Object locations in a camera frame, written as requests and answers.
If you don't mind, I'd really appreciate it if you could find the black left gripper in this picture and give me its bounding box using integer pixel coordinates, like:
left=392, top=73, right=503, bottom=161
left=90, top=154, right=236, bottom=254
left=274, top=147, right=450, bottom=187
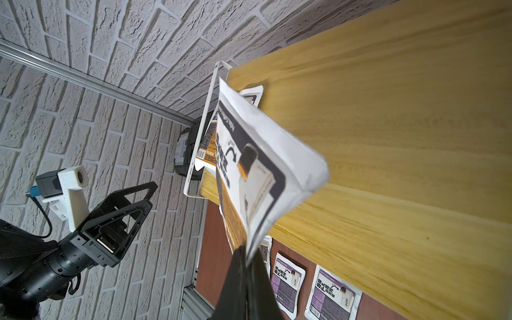
left=23, top=181, right=158, bottom=296

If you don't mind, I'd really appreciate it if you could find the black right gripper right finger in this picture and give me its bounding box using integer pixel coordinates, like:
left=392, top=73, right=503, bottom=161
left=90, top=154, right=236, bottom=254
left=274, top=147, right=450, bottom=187
left=246, top=251, right=283, bottom=320

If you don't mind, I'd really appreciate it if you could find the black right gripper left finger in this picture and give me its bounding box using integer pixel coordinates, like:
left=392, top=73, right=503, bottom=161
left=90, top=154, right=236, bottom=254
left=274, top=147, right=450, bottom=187
left=210, top=246, right=247, bottom=320

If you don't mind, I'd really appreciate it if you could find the yellow coffee bag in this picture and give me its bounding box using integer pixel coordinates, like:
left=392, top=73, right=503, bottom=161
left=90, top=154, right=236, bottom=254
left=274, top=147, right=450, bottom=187
left=215, top=81, right=329, bottom=265
left=259, top=235, right=273, bottom=276
left=194, top=85, right=264, bottom=176

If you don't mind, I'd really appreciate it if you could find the yellow coffee bag bottom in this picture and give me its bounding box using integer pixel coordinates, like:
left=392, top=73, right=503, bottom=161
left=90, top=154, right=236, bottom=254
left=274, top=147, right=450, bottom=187
left=194, top=85, right=264, bottom=176

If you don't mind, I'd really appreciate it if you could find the purple coffee bag left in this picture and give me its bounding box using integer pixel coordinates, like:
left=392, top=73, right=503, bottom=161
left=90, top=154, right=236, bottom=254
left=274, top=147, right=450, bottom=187
left=271, top=253, right=306, bottom=319

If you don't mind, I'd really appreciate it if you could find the purple coffee bag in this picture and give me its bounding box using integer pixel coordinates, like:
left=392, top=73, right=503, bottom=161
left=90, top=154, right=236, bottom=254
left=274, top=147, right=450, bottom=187
left=304, top=265, right=363, bottom=320
left=271, top=253, right=306, bottom=319

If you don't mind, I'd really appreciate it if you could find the purple coffee bag middle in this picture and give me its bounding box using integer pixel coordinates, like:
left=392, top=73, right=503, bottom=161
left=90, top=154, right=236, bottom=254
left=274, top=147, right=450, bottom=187
left=304, top=265, right=363, bottom=320

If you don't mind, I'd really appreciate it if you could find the black plastic toolbox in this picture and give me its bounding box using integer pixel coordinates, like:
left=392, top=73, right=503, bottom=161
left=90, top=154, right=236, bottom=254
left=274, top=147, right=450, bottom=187
left=174, top=111, right=213, bottom=181

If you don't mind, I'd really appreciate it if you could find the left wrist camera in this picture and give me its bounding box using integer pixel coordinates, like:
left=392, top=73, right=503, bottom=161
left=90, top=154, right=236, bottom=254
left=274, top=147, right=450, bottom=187
left=25, top=165, right=89, bottom=232

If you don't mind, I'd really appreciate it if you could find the aluminium rail frame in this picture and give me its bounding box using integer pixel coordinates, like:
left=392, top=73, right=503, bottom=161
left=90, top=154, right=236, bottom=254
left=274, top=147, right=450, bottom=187
left=1, top=39, right=195, bottom=127

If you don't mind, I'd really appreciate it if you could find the white frame wooden shelf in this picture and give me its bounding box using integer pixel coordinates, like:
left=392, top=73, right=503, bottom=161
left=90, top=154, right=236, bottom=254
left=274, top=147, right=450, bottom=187
left=228, top=1, right=511, bottom=319

